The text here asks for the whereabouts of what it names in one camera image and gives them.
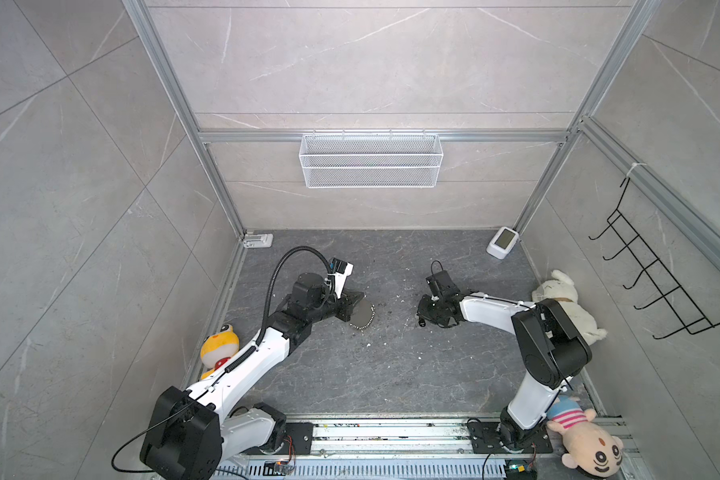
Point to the white digital timer device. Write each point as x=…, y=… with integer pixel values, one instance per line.
x=502, y=243

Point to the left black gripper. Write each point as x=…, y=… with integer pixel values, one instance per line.
x=347, y=302

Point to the yellow plush duck toy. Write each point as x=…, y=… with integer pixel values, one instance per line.
x=218, y=348

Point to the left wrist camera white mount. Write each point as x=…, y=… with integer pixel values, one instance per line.
x=339, y=271

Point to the white wall socket box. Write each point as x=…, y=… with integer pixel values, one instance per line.
x=258, y=241

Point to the white wire mesh basket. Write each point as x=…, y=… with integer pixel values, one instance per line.
x=392, y=160

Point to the white plush dog toy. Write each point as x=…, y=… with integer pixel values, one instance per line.
x=561, y=288

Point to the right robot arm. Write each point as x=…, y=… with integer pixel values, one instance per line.
x=552, y=349

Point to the beige plush doll striped shirt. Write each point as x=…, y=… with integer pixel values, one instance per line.
x=588, y=447

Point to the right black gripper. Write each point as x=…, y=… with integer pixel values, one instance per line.
x=422, y=310

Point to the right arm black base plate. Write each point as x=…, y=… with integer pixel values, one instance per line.
x=496, y=437

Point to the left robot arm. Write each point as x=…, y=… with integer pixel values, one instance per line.
x=192, y=431

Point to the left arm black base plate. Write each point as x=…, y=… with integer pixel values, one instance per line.
x=294, y=437

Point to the black wire hook rack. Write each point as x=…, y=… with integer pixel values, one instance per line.
x=653, y=273

